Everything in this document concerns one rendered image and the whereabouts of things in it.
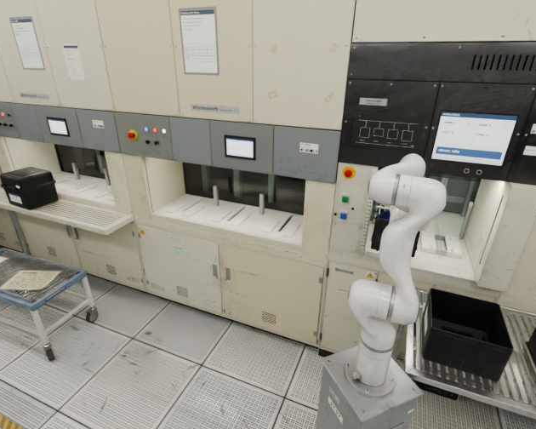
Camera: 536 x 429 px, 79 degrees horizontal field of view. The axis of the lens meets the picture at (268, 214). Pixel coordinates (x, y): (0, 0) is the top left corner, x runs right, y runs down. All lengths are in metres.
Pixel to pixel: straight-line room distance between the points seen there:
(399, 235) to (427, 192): 0.15
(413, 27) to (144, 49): 1.44
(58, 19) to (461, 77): 2.32
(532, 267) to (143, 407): 2.22
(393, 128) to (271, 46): 0.72
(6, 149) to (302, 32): 2.73
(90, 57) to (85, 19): 0.21
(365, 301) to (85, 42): 2.21
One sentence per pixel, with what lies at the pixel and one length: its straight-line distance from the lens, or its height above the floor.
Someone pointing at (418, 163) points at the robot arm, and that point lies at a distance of 1.17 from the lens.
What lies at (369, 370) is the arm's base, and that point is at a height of 0.85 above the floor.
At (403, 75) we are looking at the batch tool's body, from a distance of 1.67.
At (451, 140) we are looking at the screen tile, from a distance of 1.70.
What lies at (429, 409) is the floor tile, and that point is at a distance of 2.46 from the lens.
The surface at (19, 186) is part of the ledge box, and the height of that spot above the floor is 1.00.
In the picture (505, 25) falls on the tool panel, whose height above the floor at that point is 2.01.
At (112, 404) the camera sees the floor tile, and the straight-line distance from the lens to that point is 2.43.
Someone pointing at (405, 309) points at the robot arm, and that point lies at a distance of 1.17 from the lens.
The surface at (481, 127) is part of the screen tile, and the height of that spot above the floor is 1.63.
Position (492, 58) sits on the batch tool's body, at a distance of 1.69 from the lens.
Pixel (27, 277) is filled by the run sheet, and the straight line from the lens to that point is 2.90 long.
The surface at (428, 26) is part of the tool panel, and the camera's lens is 1.67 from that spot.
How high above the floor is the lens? 1.87
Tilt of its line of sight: 25 degrees down
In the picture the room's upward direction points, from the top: 1 degrees clockwise
